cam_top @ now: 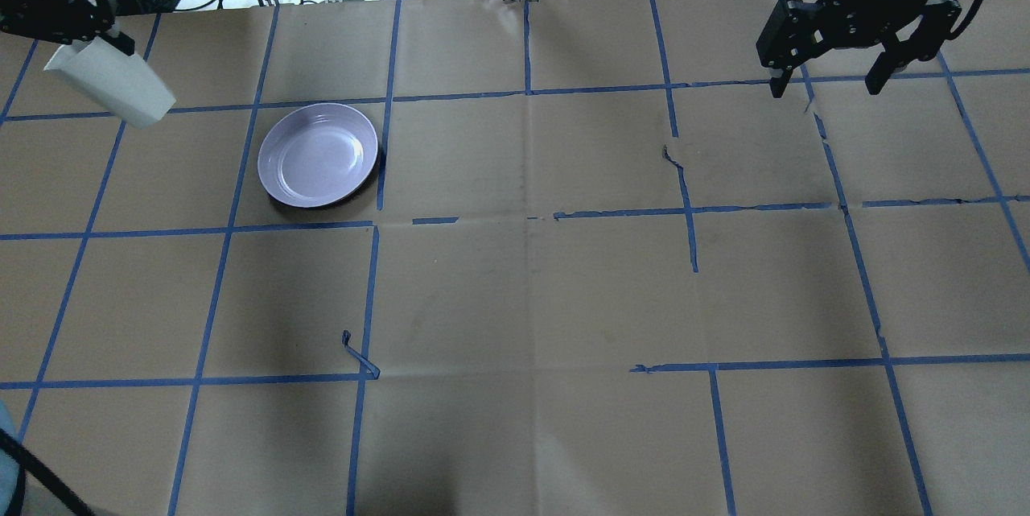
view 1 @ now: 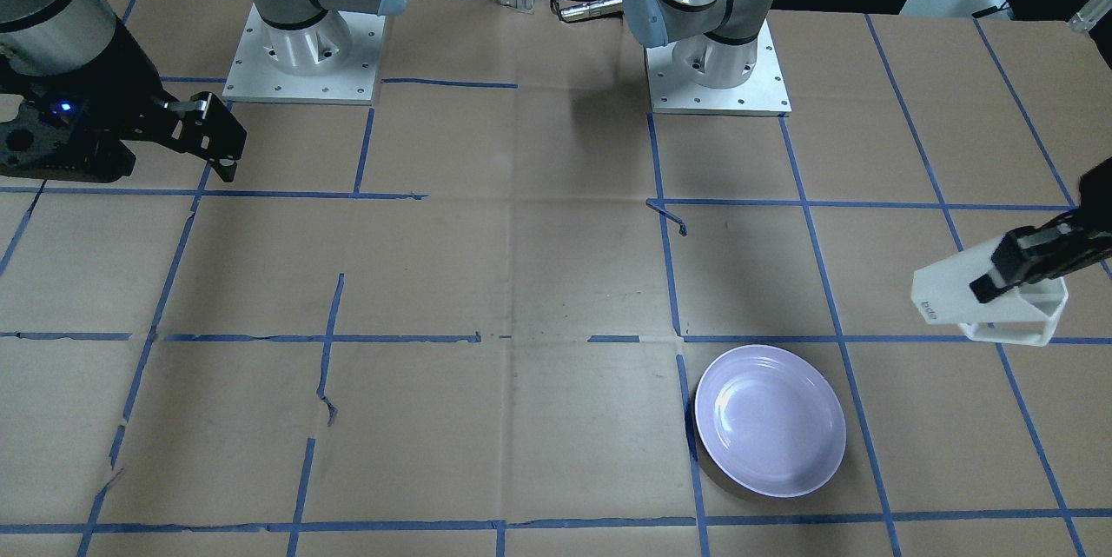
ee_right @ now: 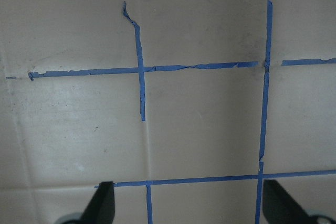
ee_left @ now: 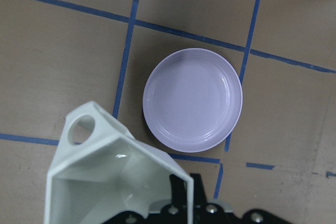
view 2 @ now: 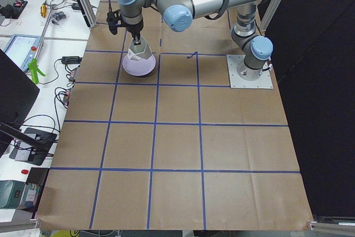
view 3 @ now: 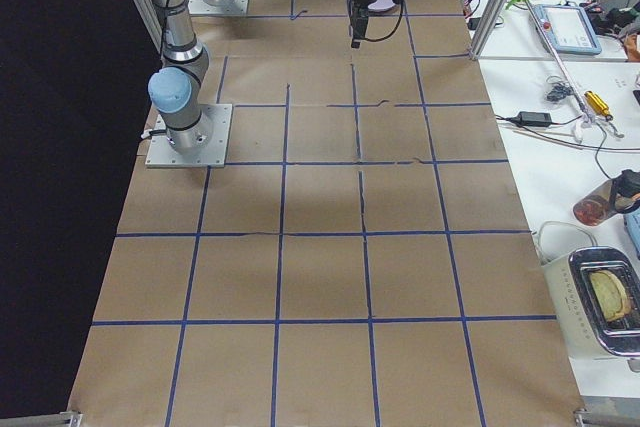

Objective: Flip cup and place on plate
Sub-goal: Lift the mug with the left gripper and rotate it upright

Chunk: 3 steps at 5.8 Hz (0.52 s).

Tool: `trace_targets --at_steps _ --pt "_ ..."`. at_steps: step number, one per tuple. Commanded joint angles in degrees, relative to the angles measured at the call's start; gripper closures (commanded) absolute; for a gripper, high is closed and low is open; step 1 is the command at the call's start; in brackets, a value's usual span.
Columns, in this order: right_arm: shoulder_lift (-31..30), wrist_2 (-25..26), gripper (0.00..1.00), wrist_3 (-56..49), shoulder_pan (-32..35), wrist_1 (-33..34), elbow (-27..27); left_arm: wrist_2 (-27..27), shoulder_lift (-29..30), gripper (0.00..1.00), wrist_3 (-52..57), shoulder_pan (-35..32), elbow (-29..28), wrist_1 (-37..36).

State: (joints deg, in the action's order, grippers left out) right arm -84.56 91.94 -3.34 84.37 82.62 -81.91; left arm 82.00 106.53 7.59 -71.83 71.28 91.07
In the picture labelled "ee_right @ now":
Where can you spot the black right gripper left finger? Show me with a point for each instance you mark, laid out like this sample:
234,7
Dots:
101,208

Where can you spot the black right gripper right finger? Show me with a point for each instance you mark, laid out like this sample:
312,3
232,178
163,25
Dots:
279,207

